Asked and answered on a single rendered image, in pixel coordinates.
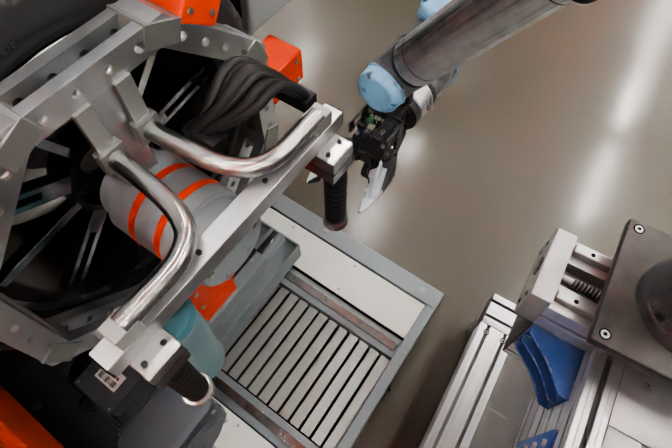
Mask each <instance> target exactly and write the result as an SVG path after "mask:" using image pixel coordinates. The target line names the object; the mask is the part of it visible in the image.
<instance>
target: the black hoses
mask: <svg viewBox="0 0 672 448"><path fill-rule="evenodd" d="M251 87H252V88H251ZM248 91H249V92H248ZM246 94H247V95H246ZM245 95H246V97H245ZM244 97H245V98H244ZM273 97H275V98H277V99H279V100H281V101H283V102H284V103H286V104H288V105H290V106H292V107H294V108H295V109H297V110H299V111H301V112H303V113H305V112H306V111H307V110H308V109H309V108H310V107H311V106H312V105H313V104H314V103H315V102H317V95H316V93H315V92H313V91H311V90H309V89H307V88H305V87H303V86H301V85H300V84H298V83H296V82H294V81H292V80H290V79H289V78H287V77H286V76H284V75H283V74H281V73H280V72H278V71H276V70H275V69H273V68H271V67H269V66H266V65H264V64H262V63H261V62H259V61H257V60H255V59H253V58H251V57H248V56H234V57H231V58H229V59H227V60H226V61H224V62H223V63H222V65H221V66H220V67H219V69H218V70H217V72H216V74H215V76H214V78H213V80H212V83H211V85H210V88H209V90H208V93H207V96H206V99H205V102H204V104H203V108H202V111H201V114H200V117H197V116H194V117H193V118H192V119H191V120H190V121H189V122H188V123H186V124H185V125H184V126H183V127H182V130H183V133H184V135H185V137H187V138H189V139H191V140H193V141H195V142H197V143H199V144H201V145H203V146H205V147H208V148H210V149H212V150H215V151H217V152H220V151H221V150H222V149H223V148H224V147H225V146H226V145H227V144H228V143H229V141H228V137H227V134H226V133H224V132H223V131H226V130H228V129H230V128H232V127H234V126H236V125H238V124H240V123H242V122H244V121H246V120H247V119H249V118H251V117H252V116H254V115H256V114H257V113H258V112H260V111H261V110H262V109H263V108H264V107H265V106H266V105H267V104H268V103H269V101H270V100H271V99H272V98H273ZM243 98H244V99H243ZM242 99H243V100H242ZM241 100H242V101H241ZM240 101H241V102H240ZM239 102H240V103H239ZM238 103H239V104H238ZM237 104H238V105H237Z"/></svg>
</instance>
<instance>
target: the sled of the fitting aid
mask: <svg viewBox="0 0 672 448"><path fill-rule="evenodd" d="M254 248H255V249H256V250H257V252H259V253H260V254H262V255H263V256H265V257H266V258H267V261H268V265H267V267H266V268H265V269H264V270H263V271H262V273H261V274H260V275H259V276H258V277H257V279H256V280H255V281H254V282H253V283H252V285H251V286H250V287H249V288H248V289H247V291H246V292H245V293H244V294H243V295H242V297H241V298H240V299H239V300H238V301H237V303H236V304H235V305H234V306H233V307H232V308H231V310H230V311H229V312H228V313H227V314H226V316H225V317H224V318H223V319H222V320H221V322H220V323H219V324H218V325H217V326H216V328H215V329H214V330H213V331H212V333H213V335H214V336H215V337H216V338H217V339H218V340H219V341H220V342H221V343H222V345H223V346H224V349H226V348H227V347H228V345H229V344H230V343H231V342H232V340H233V339H234V338H235V337H236V335H237V334H238V333H239V332H240V331H241V329H242V328H243V327H244V326H245V324H246V323H247V322H248V321H249V319H250V318H251V317H252V316H253V314H254V313H255V312H256V311H257V309H258V308H259V307H260V306H261V304H262V303H263V302H264V301H265V300H266V298H267V297H268V296H269V295H270V293H271V292H272V291H273V290H274V288H275V287H276V286H277V285H278V283H279V282H280V281H281V280H282V278H283V277H284V276H285V275H286V273H287V272H288V271H289V270H290V268H291V267H292V266H293V265H294V264H295V262H296V261H297V260H298V259H299V257H300V256H301V251H300V245H299V244H298V243H297V242H295V241H293V240H292V239H290V238H289V237H287V236H286V235H284V234H283V233H281V232H279V231H278V230H276V229H275V228H273V227H272V226H270V225H269V224H267V223H266V222H264V221H262V220H261V230H260V234H259V237H258V240H257V242H256V244H255V246H254Z"/></svg>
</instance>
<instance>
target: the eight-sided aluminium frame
mask: <svg viewBox="0 0 672 448"><path fill-rule="evenodd" d="M160 48H168V49H172V50H177V51H182V52H187V53H191V54H196V55H201V56H206V57H210V58H215V59H220V60H224V61H226V60H227V59H229V58H231V57H234V56H248V57H251V58H253V59H255V60H257V61H259V62H261V63H262V64H264V65H266V66H268V63H267V60H268V58H269V57H268V55H267V54H266V50H265V44H264V43H263V42H261V41H259V40H257V39H255V38H253V37H251V36H249V35H247V34H245V33H243V32H241V31H239V30H237V29H235V28H233V27H231V26H229V25H227V24H224V25H222V24H219V23H216V24H215V25H214V26H205V25H198V24H181V17H180V16H178V15H176V14H174V13H172V12H170V11H169V10H167V9H165V8H163V7H161V6H159V5H157V4H155V3H153V2H151V1H149V0H118V1H117V2H115V3H112V4H107V5H106V9H105V10H104V11H102V12H101V13H99V14H98V15H97V16H95V17H94V18H92V19H91V20H89V21H88V22H86V23H85V24H84V25H82V26H81V27H79V28H78V29H76V30H75V31H73V32H72V33H70V34H69V35H68V36H66V37H65V38H63V39H62V40H60V41H59V42H57V43H56V44H55V45H53V46H52V47H50V48H49V49H47V50H46V51H44V52H43V53H42V54H40V55H39V56H37V57H36V58H34V59H33V60H31V61H30V62H28V63H27V64H26V65H24V66H23V67H21V68H20V69H18V70H17V71H15V72H14V73H13V74H11V75H10V76H8V77H7V78H5V79H4V80H2V81H1V82H0V270H1V266H2V262H3V258H4V254H5V250H6V246H7V242H8V238H9V234H10V230H11V226H12V222H13V218H14V214H15V210H16V206H17V202H18V198H19V194H20V190H21V186H22V182H23V178H24V174H25V170H26V166H27V162H28V158H29V154H30V153H31V151H32V150H33V148H34V147H35V146H36V145H38V144H39V143H40V142H41V141H43V140H44V139H45V138H46V137H48V136H49V135H50V134H52V133H53V132H54V131H55V130H57V129H58V128H59V127H61V126H62V125H63V124H64V123H66V122H67V121H68V120H69V119H71V118H72V116H71V115H72V114H73V113H75V112H76V111H77V110H79V109H80V108H81V107H82V106H84V105H85V104H86V103H91V102H92V101H94V100H95V99H96V98H98V97H99V96H100V95H101V94H103V93H104V92H105V91H107V90H108V89H109V88H110V87H112V86H113V85H112V83H113V82H114V81H116V80H117V79H118V78H120V77H121V76H122V75H123V74H125V73H126V72H129V73H130V72H131V71H132V70H133V69H135V68H136V67H137V66H138V65H140V64H141V63H142V62H144V61H145V60H146V59H147V58H149V57H150V56H151V55H153V54H154V53H155V52H156V51H158V50H159V49H160ZM278 126H279V124H278V123H277V121H276V114H275V108H274V101H273V98H272V99H271V100H270V101H269V103H268V104H267V105H266V106H265V107H264V108H263V109H262V110H261V111H260V112H258V113H257V114H256V115H254V116H252V117H251V118H249V119H247V120H246V121H244V122H242V123H240V131H239V134H238V137H237V139H236V142H235V144H234V147H233V150H232V152H231V155H230V156H234V157H245V158H246V157H249V156H250V157H253V156H256V155H259V154H261V153H263V152H265V151H267V150H269V149H270V148H272V147H273V146H274V145H275V144H276V138H277V136H278ZM252 148H253V150H252ZM251 151H252V152H251ZM250 153H251V155H250ZM240 179H241V180H240ZM253 179H254V178H233V177H228V176H222V178H221V181H220V183H221V184H223V185H224V186H225V187H227V188H228V189H230V190H232V191H233V192H235V191H236V192H235V193H236V194H237V195H239V194H240V193H241V192H242V191H243V190H244V189H245V188H246V187H247V186H248V185H249V184H250V182H251V181H252V180H253ZM239 181H240V182H239ZM238 184H239V185H238ZM237 186H238V187H237ZM236 189H237V190H236ZM162 262H163V261H161V262H160V263H159V264H158V265H157V266H156V267H155V268H154V269H153V270H152V271H151V272H150V273H149V274H148V275H147V277H146V278H145V279H144V280H143V281H141V282H140V283H138V284H137V285H135V286H133V287H131V288H128V289H125V290H122V291H120V292H117V293H114V294H112V295H109V296H106V297H103V298H101V299H98V300H95V301H92V302H90V303H87V304H84V305H82V306H79V307H76V308H73V309H71V310H68V311H65V312H63V313H60V314H57V315H54V316H52V317H49V318H46V319H42V318H41V317H39V316H37V315H36V314H34V313H33V312H31V311H29V310H28V309H26V308H25V307H23V306H22V305H20V304H18V303H17V302H15V301H14V300H12V299H11V298H9V297H7V296H6V295H4V294H3V293H1V292H0V341H1V342H3V343H5V344H7V345H9V346H11V347H13V348H15V349H17V350H19V351H21V352H23V353H25V354H28V355H30V356H32V357H34V358H36V359H38V360H39V361H40V362H41V363H42V364H48V365H50V366H55V365H57V364H59V363H61V362H65V361H70V360H71V359H72V358H73V357H74V356H76V355H78V354H80V353H83V352H85V351H87V350H89V349H91V348H93V347H95V346H96V345H97V344H98V343H99V342H100V341H99V340H98V339H97V338H96V337H95V335H94V333H95V332H96V331H97V329H98V328H99V327H100V326H101V325H102V324H103V323H104V322H105V320H106V319H107V318H108V317H109V316H110V315H111V314H112V313H113V312H114V311H115V310H116V309H117V308H118V307H119V306H121V305H122V304H123V303H124V302H125V301H126V300H127V299H128V298H129V297H130V296H131V295H132V294H133V293H134V292H135V291H136V290H137V289H138V288H139V287H140V286H141V285H142V284H143V283H144V282H145V281H146V280H147V278H148V277H149V276H150V275H151V274H152V273H153V272H154V271H155V270H156V269H157V268H158V267H159V265H160V264H161V263H162Z"/></svg>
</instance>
